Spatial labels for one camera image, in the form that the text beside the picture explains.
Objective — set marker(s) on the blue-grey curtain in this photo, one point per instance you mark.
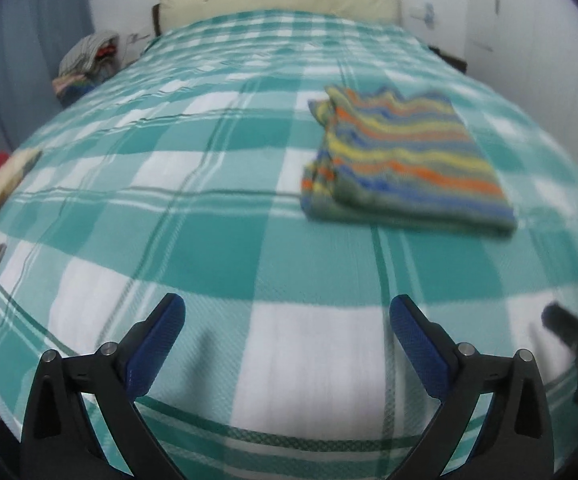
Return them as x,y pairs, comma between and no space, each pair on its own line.
19,35

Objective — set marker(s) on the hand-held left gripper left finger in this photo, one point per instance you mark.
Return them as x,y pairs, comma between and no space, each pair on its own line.
156,345

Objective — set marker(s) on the pile of clothes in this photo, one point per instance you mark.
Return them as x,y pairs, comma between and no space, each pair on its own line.
86,65

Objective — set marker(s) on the striped knit sweater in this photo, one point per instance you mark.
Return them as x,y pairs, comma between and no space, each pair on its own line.
409,160

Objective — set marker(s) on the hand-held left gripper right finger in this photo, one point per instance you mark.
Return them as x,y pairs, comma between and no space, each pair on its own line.
421,350

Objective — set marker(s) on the green plaid bed sheet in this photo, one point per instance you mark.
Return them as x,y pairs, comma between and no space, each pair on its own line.
219,185

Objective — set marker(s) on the dark wooden headboard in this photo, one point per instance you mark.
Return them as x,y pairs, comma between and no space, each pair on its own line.
157,20

